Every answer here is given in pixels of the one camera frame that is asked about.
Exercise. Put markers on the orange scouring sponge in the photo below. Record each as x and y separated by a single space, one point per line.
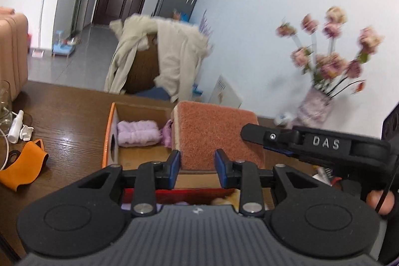
215 129

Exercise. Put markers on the pink suitcase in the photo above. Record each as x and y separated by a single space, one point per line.
12 51

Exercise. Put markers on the yellow plush toy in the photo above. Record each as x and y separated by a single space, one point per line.
224 201

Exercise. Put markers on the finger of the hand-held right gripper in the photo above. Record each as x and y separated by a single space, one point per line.
255 133

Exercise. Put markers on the small white object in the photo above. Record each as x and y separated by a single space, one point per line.
26 132

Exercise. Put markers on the dried pink flowers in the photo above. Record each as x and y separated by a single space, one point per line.
330 66

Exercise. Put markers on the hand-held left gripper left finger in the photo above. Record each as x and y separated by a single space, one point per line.
175 164

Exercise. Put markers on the wooden chair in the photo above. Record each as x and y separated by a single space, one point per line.
143 66

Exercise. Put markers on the clear glass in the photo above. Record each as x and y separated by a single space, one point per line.
4 104

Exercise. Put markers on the white board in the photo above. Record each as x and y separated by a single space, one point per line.
226 94

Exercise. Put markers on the pink satin bow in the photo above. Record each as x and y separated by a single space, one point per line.
167 133

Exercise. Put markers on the light purple fluffy headband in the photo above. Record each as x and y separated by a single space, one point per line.
137 133

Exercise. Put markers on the orange face mask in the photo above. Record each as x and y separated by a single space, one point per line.
21 169

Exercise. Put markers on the beige coat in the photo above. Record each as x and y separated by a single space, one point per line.
177 51

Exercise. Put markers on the white spray bottle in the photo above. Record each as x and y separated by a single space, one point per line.
15 127

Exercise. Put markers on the pink textured vase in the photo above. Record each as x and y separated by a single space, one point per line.
311 110

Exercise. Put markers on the person's right hand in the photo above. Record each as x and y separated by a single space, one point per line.
374 202

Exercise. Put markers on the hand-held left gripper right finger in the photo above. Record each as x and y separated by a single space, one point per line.
219 166

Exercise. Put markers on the blue seat cushion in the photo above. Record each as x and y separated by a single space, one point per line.
156 94

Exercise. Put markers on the mop with white stick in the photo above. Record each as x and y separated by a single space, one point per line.
40 23

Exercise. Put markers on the small white gadget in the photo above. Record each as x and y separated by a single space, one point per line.
282 120

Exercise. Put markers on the small blue stool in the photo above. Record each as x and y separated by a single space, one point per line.
64 49

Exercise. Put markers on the orange cardboard box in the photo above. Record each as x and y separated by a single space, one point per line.
137 157

